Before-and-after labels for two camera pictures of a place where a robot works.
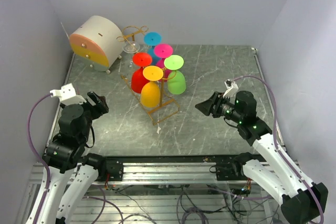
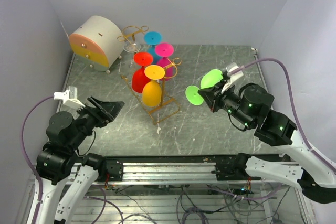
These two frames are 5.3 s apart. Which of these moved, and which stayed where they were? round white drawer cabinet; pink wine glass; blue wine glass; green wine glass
Moved: green wine glass
Stayed: blue wine glass; round white drawer cabinet; pink wine glass
